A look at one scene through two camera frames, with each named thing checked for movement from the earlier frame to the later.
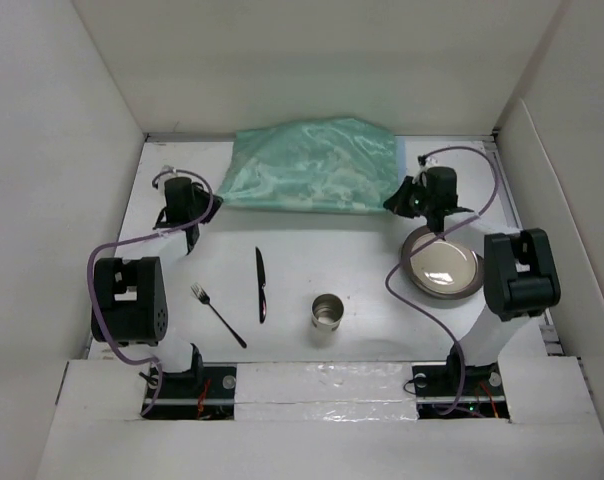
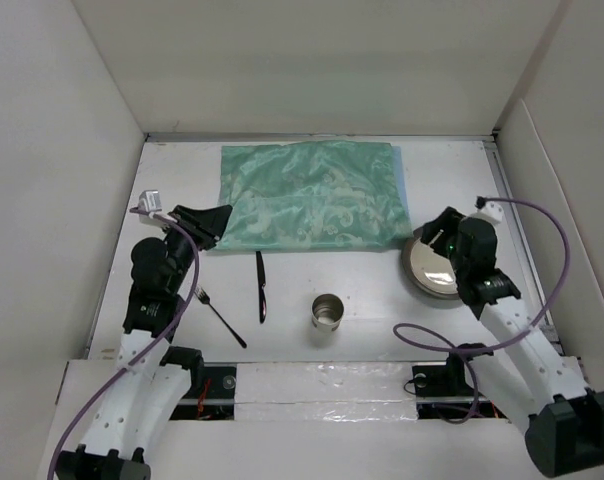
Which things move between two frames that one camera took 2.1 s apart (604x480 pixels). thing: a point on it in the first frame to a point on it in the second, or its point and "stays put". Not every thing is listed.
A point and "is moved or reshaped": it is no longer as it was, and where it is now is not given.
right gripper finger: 400,204 to 439,233
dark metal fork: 201,295 stays put
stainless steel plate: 441,268 stays put
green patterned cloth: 339,164 is moved or reshaped
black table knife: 261,282 stays put
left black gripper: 200,193 to 205,225
